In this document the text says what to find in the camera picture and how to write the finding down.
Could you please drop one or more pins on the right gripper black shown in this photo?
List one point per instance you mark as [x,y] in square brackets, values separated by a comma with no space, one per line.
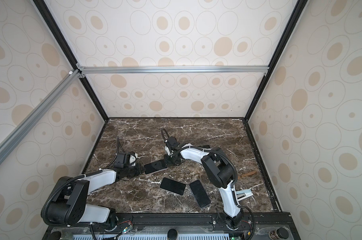
[166,158]

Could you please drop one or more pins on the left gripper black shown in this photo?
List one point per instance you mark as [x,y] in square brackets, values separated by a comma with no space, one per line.
[139,169]

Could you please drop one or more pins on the horizontal aluminium rail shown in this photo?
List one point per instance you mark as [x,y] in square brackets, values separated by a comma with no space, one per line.
[174,70]

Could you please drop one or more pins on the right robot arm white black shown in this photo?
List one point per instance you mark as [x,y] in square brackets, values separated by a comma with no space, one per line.
[220,172]

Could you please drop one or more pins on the right black phone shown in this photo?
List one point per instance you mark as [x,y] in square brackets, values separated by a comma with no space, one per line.
[200,194]

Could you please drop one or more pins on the blue phone black screen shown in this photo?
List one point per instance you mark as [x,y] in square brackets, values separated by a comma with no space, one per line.
[155,167]

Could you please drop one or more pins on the black round knob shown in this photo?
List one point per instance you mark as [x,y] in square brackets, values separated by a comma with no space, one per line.
[172,234]

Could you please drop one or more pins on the black base frame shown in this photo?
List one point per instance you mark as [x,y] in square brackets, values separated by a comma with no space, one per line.
[203,226]

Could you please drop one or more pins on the diagonal aluminium rail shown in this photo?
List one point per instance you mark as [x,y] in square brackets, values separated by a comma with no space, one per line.
[16,136]

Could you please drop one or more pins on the black button right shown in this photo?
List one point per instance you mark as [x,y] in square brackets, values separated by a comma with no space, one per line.
[279,234]

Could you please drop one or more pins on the middle black phone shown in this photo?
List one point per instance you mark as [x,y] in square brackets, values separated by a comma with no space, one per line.
[173,186]

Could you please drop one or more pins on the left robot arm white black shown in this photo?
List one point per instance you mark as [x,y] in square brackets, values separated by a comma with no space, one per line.
[66,206]

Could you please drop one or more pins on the white stapler tool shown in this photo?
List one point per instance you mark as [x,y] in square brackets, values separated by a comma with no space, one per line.
[243,194]

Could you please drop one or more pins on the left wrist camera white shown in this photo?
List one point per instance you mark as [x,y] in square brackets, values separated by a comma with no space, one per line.
[124,160]

